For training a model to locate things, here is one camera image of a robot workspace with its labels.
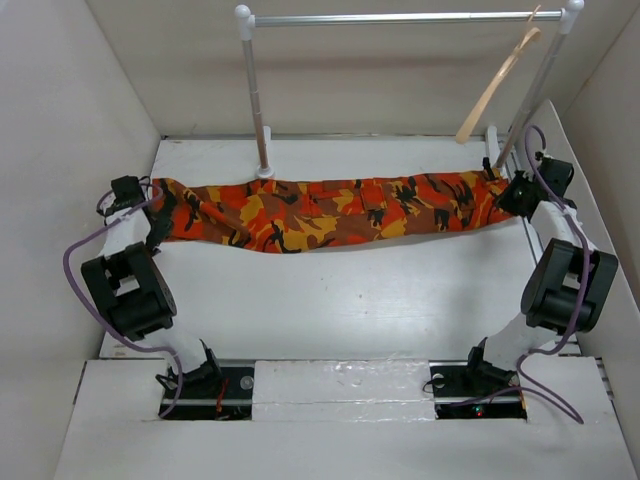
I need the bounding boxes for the orange camouflage trousers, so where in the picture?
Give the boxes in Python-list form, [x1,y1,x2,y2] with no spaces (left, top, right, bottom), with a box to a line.
[152,169,511,254]

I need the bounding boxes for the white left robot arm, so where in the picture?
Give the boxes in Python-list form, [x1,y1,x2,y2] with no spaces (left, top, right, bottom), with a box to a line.
[81,176,223,397]

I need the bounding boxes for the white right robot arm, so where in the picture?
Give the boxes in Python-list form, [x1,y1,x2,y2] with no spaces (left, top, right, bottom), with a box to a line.
[462,151,619,394]

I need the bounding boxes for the beige wooden hanger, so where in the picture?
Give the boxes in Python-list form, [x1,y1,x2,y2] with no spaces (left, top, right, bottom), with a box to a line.
[455,4,542,145]

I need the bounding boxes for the white clothes rack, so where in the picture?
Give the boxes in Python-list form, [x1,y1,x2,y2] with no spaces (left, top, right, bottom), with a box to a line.
[231,1,585,178]

